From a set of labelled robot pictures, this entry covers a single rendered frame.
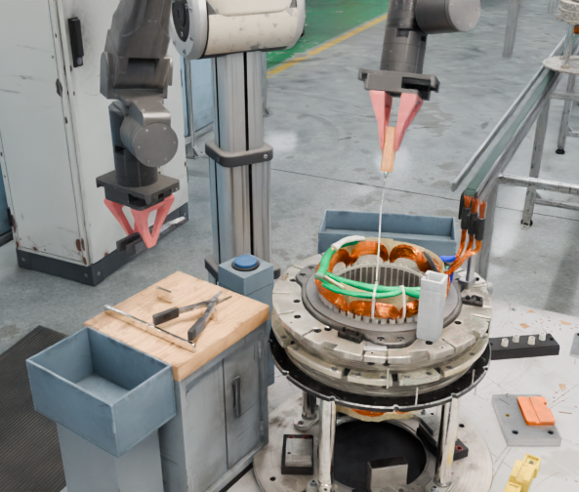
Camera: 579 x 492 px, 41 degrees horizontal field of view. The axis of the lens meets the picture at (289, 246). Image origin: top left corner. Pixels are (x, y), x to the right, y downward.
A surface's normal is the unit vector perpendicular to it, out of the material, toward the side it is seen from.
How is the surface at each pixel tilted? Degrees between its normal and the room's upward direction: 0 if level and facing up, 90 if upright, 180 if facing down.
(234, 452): 90
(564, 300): 0
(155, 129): 91
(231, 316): 0
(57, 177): 90
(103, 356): 90
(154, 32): 117
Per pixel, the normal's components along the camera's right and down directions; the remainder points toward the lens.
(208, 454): 0.81, 0.26
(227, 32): 0.44, 0.65
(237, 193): 0.46, 0.39
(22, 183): -0.43, 0.40
